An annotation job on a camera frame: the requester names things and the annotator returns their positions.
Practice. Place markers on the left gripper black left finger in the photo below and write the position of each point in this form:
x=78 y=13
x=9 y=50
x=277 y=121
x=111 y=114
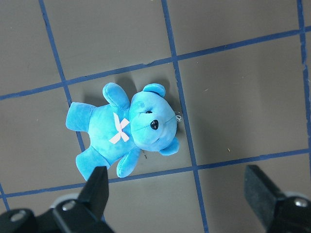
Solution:
x=80 y=215

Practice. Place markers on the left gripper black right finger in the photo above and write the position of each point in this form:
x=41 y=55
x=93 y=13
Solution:
x=278 y=211

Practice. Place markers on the blue plush teddy bear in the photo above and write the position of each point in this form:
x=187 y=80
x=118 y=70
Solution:
x=120 y=130

